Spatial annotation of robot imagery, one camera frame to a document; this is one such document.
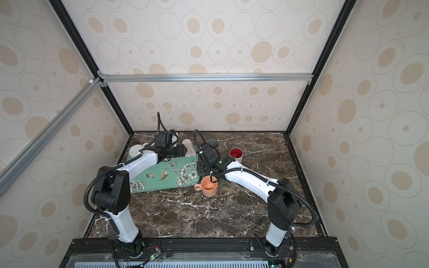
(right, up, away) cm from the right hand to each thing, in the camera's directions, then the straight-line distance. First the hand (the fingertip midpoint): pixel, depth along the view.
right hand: (201, 167), depth 84 cm
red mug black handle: (+20, +6, +17) cm, 27 cm away
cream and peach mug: (+4, -11, 0) cm, 12 cm away
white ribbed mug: (-42, +9, +16) cm, 46 cm away
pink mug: (-8, +9, +17) cm, 21 cm away
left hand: (-9, +11, +10) cm, 17 cm away
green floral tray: (-22, -6, +13) cm, 26 cm away
